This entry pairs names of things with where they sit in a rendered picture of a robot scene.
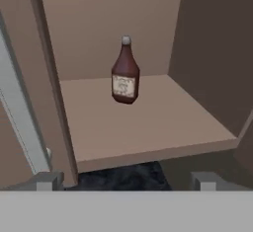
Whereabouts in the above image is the dark red ketchup bottle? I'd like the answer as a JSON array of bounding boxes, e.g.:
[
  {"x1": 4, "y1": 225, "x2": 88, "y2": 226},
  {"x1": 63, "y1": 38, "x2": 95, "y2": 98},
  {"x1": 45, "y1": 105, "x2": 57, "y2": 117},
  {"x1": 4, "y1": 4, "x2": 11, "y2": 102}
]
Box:
[{"x1": 111, "y1": 35, "x2": 140, "y2": 106}]

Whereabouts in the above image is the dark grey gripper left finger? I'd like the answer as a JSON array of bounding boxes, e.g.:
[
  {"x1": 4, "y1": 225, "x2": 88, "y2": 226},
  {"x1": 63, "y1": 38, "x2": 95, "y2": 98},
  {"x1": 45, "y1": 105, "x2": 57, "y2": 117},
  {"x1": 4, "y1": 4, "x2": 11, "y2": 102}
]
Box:
[{"x1": 4, "y1": 171, "x2": 65, "y2": 192}]

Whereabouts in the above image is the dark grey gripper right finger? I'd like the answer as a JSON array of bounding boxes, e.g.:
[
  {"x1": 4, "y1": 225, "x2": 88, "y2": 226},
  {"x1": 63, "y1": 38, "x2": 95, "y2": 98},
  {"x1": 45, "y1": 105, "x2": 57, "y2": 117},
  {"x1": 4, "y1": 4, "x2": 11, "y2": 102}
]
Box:
[{"x1": 190, "y1": 171, "x2": 253, "y2": 192}]

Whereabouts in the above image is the brown open cabinet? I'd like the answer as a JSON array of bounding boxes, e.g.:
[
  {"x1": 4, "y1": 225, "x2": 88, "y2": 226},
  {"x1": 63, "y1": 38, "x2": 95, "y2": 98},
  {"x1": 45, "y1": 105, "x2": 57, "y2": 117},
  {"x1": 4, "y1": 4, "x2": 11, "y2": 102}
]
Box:
[{"x1": 0, "y1": 0, "x2": 253, "y2": 190}]

